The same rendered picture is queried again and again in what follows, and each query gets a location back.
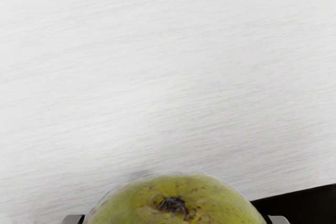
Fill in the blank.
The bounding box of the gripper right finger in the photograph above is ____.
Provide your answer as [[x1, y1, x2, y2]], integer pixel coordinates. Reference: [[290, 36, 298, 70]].
[[265, 215, 290, 224]]

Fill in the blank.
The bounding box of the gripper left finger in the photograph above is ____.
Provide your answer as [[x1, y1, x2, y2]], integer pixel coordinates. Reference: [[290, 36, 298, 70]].
[[61, 215, 86, 224]]

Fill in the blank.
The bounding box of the green apple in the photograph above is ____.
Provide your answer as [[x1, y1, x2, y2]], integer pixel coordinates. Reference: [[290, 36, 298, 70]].
[[85, 172, 268, 224]]

